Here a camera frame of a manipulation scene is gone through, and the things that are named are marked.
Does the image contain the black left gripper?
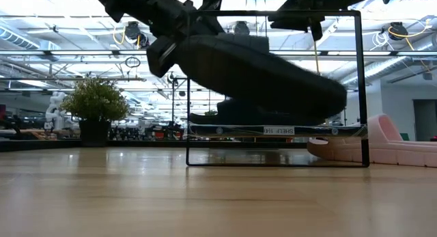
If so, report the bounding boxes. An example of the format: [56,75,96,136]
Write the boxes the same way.
[146,0,225,79]

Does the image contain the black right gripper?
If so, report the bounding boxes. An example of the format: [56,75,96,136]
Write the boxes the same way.
[268,0,346,42]

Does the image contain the pink foam slide sandal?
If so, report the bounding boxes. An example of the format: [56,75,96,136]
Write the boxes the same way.
[306,113,437,169]

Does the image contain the green potted plant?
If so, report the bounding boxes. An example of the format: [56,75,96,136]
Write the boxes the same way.
[60,78,130,148]

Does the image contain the white robot figure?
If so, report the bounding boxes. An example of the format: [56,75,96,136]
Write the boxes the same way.
[44,91,69,130]

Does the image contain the yellow hanging cord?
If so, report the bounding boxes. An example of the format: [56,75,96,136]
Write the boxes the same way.
[313,41,321,74]

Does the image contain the black ceiling cable reel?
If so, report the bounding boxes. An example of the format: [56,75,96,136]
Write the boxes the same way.
[124,20,150,48]
[233,20,251,36]
[389,21,409,42]

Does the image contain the black looped hanging cable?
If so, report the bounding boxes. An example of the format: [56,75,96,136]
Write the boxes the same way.
[124,55,141,69]

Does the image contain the silver ventilation duct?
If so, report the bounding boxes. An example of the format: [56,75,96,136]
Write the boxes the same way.
[0,27,42,51]
[341,33,437,87]

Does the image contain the black wire frame glass shelf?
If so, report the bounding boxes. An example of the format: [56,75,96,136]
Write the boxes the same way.
[186,10,371,169]

